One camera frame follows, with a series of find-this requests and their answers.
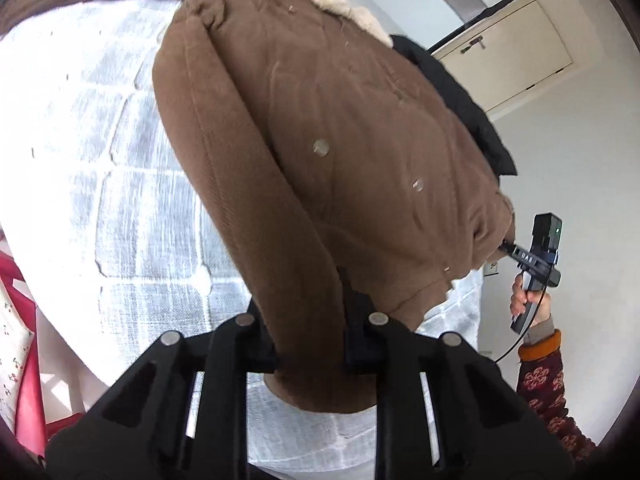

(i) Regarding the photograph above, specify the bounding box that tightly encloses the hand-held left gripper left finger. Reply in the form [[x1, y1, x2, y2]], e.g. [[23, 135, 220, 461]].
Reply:
[[45, 302, 278, 480]]

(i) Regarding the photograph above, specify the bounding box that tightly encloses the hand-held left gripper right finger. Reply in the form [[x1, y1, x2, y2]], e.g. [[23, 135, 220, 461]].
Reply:
[[336, 266, 576, 480]]

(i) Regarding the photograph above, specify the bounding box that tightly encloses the brown coat with fleece collar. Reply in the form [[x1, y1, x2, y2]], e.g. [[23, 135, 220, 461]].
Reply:
[[0, 0, 516, 416]]

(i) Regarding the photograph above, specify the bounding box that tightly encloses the person's right forearm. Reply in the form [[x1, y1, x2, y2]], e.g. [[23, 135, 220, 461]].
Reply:
[[517, 314, 598, 463]]

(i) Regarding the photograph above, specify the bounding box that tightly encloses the person's right hand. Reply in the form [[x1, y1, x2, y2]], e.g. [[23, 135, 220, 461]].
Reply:
[[510, 276, 552, 335]]

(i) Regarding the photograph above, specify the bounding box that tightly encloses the black padded jacket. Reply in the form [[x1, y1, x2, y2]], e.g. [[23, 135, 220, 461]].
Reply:
[[390, 35, 517, 177]]

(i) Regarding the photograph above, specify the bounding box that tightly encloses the cream room door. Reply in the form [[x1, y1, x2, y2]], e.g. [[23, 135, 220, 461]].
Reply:
[[432, 0, 573, 113]]

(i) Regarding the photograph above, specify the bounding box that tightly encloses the red plastic basin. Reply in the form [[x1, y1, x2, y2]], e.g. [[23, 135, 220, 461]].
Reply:
[[0, 232, 88, 456]]

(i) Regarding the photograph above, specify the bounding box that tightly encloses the white cherry print cloth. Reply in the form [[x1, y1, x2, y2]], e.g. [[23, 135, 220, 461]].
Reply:
[[0, 280, 37, 423]]

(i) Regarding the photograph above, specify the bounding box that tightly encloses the bed with white sheet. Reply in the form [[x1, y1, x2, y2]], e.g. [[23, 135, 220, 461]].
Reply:
[[0, 0, 483, 480]]

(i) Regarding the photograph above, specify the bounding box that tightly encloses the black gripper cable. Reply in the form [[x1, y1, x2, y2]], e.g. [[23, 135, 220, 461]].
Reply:
[[491, 270, 551, 363]]

